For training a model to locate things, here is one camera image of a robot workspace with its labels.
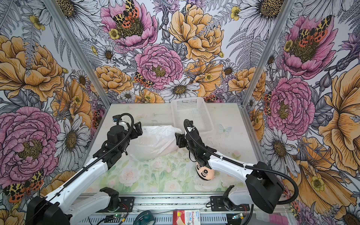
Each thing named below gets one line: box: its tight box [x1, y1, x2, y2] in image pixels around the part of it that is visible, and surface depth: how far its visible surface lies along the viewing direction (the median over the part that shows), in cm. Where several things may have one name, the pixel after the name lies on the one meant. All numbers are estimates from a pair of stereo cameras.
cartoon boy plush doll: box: [195, 164, 215, 181], surface depth 80 cm
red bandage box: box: [172, 209, 201, 225], surface depth 69 cm
